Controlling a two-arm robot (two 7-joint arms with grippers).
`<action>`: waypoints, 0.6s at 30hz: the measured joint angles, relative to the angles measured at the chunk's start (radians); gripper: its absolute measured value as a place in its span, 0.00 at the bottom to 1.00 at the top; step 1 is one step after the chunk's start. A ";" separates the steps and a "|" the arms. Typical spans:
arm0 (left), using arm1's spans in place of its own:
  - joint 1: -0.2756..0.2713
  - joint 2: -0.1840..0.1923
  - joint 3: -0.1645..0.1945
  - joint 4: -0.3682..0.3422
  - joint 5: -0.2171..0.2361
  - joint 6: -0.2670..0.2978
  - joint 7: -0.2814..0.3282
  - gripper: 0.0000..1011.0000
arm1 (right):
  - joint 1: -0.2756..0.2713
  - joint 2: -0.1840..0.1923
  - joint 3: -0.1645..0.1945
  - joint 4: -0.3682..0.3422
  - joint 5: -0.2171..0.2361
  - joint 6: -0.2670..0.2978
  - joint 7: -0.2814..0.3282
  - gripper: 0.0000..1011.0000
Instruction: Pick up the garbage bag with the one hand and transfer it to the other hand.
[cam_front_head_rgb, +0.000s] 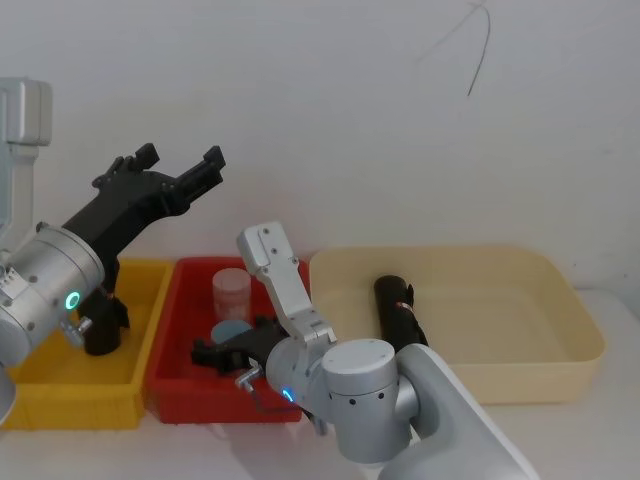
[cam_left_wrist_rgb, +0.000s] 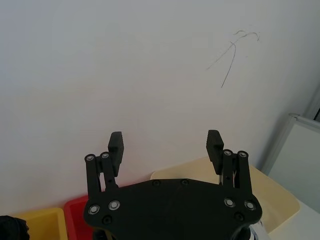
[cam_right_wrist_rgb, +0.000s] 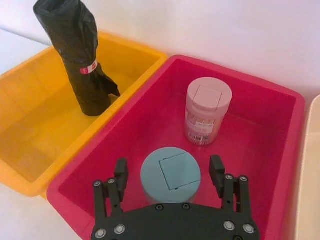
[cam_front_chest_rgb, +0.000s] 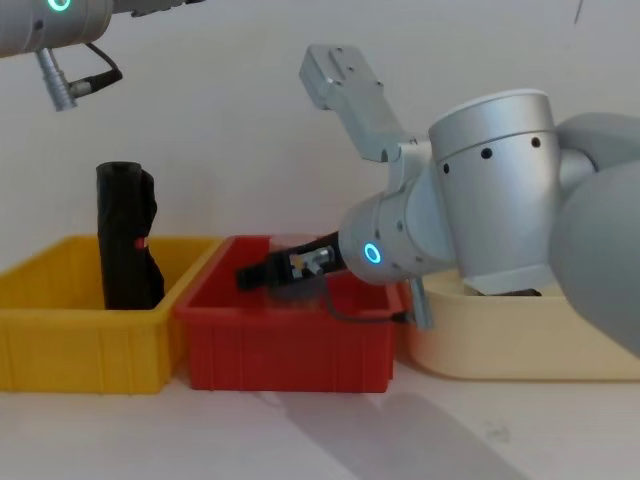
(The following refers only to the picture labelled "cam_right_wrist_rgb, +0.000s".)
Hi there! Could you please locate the pink plastic bin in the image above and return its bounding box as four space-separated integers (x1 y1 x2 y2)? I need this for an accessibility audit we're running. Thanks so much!
46 54 306 240

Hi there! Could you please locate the pink lidded jar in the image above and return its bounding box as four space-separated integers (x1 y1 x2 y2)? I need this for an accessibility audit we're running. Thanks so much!
184 76 233 145

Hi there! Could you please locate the black garbage bag roll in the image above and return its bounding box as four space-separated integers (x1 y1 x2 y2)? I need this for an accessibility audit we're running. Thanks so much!
33 0 121 117

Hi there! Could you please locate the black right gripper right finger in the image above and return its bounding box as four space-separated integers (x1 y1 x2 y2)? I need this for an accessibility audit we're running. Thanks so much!
209 154 250 213

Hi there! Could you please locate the cream plastic bin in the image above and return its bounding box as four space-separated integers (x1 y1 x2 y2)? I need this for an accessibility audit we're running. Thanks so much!
292 94 320 240

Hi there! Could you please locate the yellow plastic bin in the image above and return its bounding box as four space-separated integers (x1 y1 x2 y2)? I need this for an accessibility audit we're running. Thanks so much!
0 30 168 200

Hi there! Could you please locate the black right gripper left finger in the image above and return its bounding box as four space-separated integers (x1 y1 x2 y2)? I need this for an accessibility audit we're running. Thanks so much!
92 157 130 222

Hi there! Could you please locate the blue lidded jar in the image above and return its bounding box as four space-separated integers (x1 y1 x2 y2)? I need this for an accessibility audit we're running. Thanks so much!
140 146 202 206

